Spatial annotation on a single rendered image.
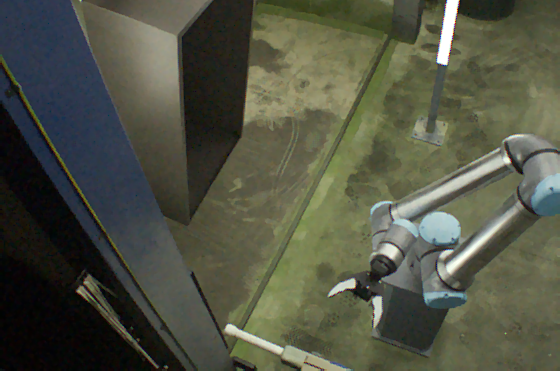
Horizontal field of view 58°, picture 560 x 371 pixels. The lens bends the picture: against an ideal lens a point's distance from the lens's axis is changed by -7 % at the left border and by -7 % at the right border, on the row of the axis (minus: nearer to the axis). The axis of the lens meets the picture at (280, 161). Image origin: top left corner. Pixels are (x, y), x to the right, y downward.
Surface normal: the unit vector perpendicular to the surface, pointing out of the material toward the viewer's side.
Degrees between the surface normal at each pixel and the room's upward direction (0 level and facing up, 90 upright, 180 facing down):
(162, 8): 12
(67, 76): 90
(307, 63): 0
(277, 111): 0
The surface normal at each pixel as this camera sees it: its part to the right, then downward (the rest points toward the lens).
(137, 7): 0.11, -0.56
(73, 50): 0.90, 0.29
